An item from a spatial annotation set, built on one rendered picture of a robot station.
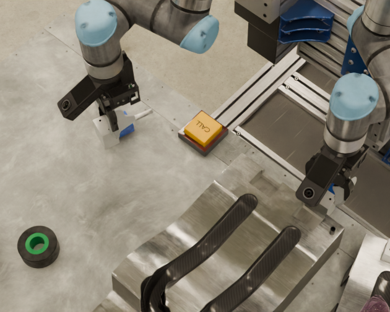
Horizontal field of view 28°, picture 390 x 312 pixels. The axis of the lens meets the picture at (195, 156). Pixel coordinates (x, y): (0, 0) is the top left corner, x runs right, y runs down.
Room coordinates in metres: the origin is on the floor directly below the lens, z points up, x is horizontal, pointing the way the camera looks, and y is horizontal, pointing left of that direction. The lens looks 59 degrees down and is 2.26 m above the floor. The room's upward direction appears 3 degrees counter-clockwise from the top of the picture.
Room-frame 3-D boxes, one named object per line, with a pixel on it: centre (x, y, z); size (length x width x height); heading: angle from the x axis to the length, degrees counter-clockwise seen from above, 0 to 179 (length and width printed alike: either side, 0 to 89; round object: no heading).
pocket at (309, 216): (0.67, -0.22, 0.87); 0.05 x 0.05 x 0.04; 46
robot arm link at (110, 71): (0.94, 0.17, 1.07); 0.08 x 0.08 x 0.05
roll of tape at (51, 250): (0.66, 0.33, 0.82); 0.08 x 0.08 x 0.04
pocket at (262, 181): (0.74, -0.14, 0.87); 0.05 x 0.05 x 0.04; 46
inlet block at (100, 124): (0.94, 0.15, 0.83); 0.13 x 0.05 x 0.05; 116
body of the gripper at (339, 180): (0.75, -0.28, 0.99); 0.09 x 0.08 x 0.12; 138
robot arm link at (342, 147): (0.74, -0.27, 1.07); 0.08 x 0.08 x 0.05
